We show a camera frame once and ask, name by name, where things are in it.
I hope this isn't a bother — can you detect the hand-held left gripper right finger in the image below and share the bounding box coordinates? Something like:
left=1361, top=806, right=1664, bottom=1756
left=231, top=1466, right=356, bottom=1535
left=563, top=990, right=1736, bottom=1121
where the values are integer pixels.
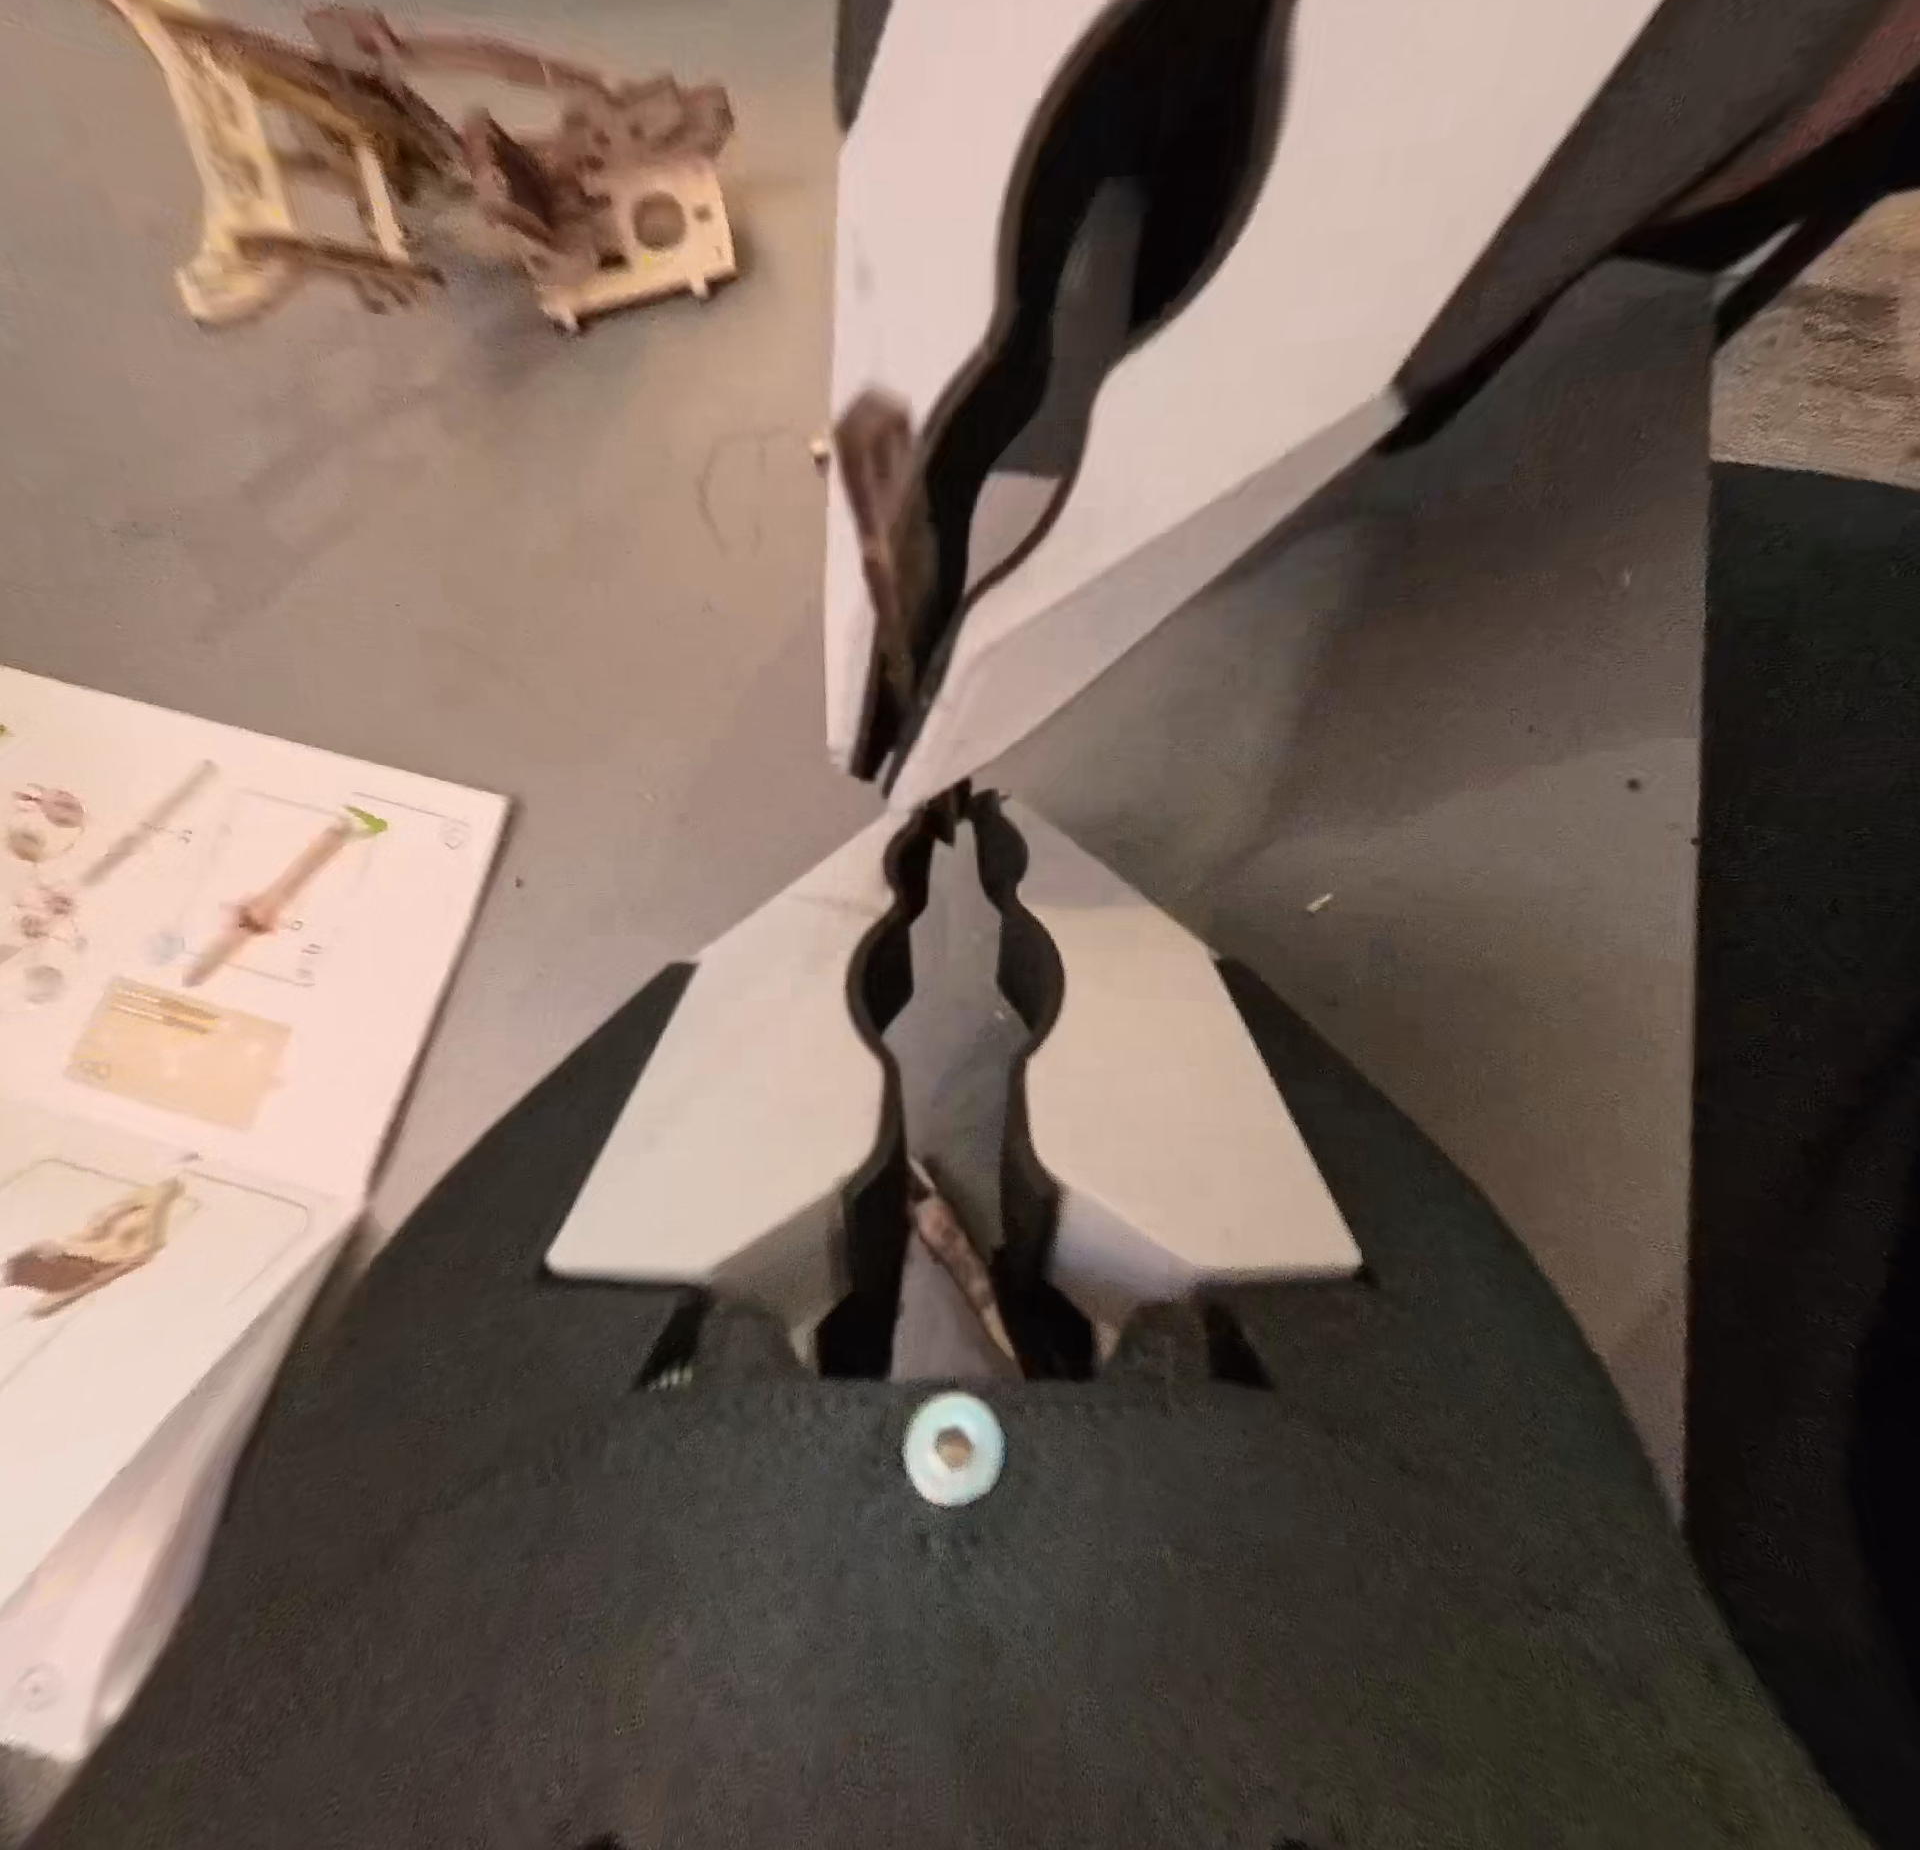
left=960, top=789, right=1367, bottom=1383

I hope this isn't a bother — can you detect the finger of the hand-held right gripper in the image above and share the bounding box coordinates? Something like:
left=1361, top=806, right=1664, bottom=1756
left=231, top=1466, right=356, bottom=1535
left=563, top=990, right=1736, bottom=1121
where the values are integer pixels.
left=821, top=0, right=1201, bottom=782
left=883, top=0, right=1712, bottom=806

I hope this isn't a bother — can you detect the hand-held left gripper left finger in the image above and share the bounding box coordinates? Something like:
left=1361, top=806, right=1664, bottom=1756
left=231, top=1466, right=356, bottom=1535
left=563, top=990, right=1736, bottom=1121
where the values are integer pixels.
left=545, top=792, right=961, bottom=1377

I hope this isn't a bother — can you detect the wooden axle stick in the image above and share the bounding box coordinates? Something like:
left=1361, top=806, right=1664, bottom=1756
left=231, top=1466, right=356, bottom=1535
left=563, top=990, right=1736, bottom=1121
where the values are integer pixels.
left=904, top=1157, right=1025, bottom=1380

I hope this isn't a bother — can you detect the small wooden gear part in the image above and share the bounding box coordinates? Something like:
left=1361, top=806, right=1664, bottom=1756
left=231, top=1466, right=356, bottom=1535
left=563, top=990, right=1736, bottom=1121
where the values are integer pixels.
left=827, top=392, right=930, bottom=780

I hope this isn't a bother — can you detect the wooden model assembly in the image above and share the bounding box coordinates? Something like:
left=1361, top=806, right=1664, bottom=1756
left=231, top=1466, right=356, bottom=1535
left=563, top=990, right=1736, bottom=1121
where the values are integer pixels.
left=55, top=0, right=744, bottom=335

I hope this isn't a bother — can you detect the white instruction booklet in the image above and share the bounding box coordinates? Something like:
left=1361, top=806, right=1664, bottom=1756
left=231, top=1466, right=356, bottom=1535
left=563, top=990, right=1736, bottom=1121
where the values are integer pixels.
left=0, top=665, right=515, bottom=1771

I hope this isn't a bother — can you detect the dark cloth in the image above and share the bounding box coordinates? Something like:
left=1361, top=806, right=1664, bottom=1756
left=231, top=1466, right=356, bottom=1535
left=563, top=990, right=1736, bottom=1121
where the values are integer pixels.
left=1682, top=455, right=1920, bottom=1850

